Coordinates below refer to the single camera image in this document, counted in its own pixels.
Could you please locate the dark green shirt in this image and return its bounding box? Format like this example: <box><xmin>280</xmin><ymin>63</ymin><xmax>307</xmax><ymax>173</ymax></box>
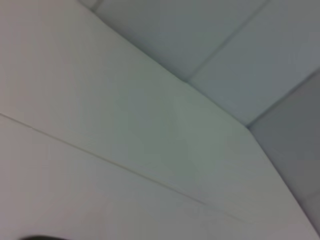
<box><xmin>21</xmin><ymin>234</ymin><xmax>67</xmax><ymax>240</ymax></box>

